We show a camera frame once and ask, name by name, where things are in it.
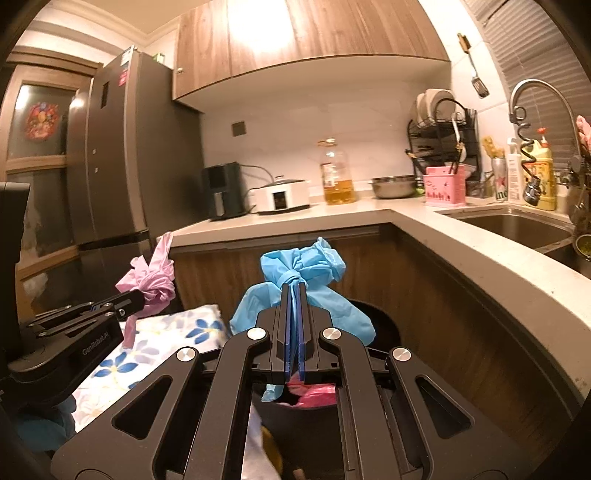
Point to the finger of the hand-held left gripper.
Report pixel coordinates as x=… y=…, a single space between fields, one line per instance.
x=124 y=297
x=122 y=314

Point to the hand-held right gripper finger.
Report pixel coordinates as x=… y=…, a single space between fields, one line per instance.
x=301 y=341
x=290 y=341

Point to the lilac plastic bag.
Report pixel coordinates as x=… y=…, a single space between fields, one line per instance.
x=154 y=277

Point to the pink plastic bag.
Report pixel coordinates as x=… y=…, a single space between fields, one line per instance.
x=318 y=394

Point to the black trash bin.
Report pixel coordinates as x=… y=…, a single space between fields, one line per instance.
x=318 y=443

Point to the person's left hand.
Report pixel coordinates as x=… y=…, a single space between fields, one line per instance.
x=46 y=417

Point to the blue floral tablecloth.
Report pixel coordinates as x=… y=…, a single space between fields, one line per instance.
x=194 y=332

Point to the white plastic bag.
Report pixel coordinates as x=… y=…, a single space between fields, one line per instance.
x=258 y=443

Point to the wooden base cabinets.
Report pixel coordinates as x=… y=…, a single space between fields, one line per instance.
x=438 y=346

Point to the black air fryer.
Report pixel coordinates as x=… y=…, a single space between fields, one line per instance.
x=221 y=189

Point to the grey refrigerator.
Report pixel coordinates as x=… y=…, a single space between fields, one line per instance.
x=138 y=138

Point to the wooden glass panel door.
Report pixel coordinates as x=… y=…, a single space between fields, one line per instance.
x=37 y=164

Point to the cooking oil bottle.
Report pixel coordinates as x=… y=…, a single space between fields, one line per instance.
x=337 y=184

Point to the beige kitchen countertop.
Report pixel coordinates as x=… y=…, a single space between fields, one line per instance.
x=485 y=286

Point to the colourful door sticker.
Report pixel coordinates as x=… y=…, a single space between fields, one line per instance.
x=41 y=120

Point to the pink utensil holder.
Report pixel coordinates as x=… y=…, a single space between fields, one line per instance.
x=443 y=189

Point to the steel sink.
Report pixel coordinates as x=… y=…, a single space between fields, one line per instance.
x=508 y=230

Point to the metal beer can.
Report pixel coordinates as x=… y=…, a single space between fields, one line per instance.
x=498 y=182

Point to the white plate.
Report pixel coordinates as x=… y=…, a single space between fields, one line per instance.
x=421 y=108
x=438 y=99

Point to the black dish rack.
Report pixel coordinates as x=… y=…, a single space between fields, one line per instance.
x=471 y=138

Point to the white bottle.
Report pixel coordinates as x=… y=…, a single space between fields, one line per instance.
x=513 y=170

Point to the yellow detergent bottle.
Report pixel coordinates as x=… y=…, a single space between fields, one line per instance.
x=547 y=184

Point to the metal slotted spatula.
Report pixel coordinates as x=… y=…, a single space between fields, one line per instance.
x=480 y=87

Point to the steel kitchen faucet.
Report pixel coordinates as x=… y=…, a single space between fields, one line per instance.
x=535 y=83

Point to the pink rubber glove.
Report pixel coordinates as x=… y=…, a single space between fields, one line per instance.
x=584 y=134

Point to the grey window blind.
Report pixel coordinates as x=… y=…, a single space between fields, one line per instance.
x=531 y=46

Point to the dark wall switch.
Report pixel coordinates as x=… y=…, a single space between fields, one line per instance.
x=238 y=128

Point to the wooden wall cabinet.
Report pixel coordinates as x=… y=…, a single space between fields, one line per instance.
x=300 y=37

